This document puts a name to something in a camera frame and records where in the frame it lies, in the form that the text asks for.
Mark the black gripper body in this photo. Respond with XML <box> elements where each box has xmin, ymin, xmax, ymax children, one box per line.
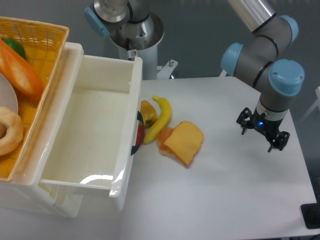
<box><xmin>250</xmin><ymin>111</ymin><xmax>282</xmax><ymax>142</ymax></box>

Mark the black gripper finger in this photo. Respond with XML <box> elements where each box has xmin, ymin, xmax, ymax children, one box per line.
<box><xmin>267</xmin><ymin>130</ymin><xmax>290</xmax><ymax>153</ymax></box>
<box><xmin>236</xmin><ymin>107</ymin><xmax>253</xmax><ymax>135</ymax></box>

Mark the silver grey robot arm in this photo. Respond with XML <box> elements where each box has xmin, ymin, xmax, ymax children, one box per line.
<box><xmin>220</xmin><ymin>0</ymin><xmax>305</xmax><ymax>151</ymax></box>

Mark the toy bread slice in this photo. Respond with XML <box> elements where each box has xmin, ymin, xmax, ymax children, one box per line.
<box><xmin>164</xmin><ymin>120</ymin><xmax>204</xmax><ymax>168</ymax></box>

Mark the black device at edge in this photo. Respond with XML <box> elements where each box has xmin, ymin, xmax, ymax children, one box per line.
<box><xmin>300</xmin><ymin>203</ymin><xmax>320</xmax><ymax>230</ymax></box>

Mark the yellow toy banana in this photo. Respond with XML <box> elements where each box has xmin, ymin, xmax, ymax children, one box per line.
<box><xmin>143</xmin><ymin>95</ymin><xmax>172</xmax><ymax>145</ymax></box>

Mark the orange toy bell pepper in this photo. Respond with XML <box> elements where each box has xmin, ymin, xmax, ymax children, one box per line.
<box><xmin>140</xmin><ymin>100</ymin><xmax>158</xmax><ymax>129</ymax></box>

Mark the red toy item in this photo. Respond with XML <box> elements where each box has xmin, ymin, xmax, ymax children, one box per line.
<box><xmin>135</xmin><ymin>125</ymin><xmax>145</xmax><ymax>146</ymax></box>

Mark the white plastic drawer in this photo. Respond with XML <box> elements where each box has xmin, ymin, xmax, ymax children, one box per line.
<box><xmin>46</xmin><ymin>55</ymin><xmax>143</xmax><ymax>211</ymax></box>

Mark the yellow woven basket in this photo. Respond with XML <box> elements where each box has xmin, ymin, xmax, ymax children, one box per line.
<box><xmin>0</xmin><ymin>16</ymin><xmax>69</xmax><ymax>182</ymax></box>

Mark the toy baguette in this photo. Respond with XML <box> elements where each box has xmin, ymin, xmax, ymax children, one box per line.
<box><xmin>0</xmin><ymin>40</ymin><xmax>45</xmax><ymax>99</ymax></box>

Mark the white drawer cabinet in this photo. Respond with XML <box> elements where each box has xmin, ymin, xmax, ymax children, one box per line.
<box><xmin>0</xmin><ymin>42</ymin><xmax>84</xmax><ymax>218</ymax></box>

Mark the green toy vegetable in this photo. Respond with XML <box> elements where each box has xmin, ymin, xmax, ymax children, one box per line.
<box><xmin>1</xmin><ymin>38</ymin><xmax>27</xmax><ymax>60</ymax></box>

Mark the white frame at right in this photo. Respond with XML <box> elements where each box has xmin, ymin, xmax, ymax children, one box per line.
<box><xmin>300</xmin><ymin>86</ymin><xmax>320</xmax><ymax>122</ymax></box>

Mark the robot base and pedestal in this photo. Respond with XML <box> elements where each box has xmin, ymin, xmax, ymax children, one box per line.
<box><xmin>84</xmin><ymin>0</ymin><xmax>178</xmax><ymax>80</ymax></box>

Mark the toy bagel ring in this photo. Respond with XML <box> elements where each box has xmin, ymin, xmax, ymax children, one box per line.
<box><xmin>0</xmin><ymin>106</ymin><xmax>25</xmax><ymax>157</ymax></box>

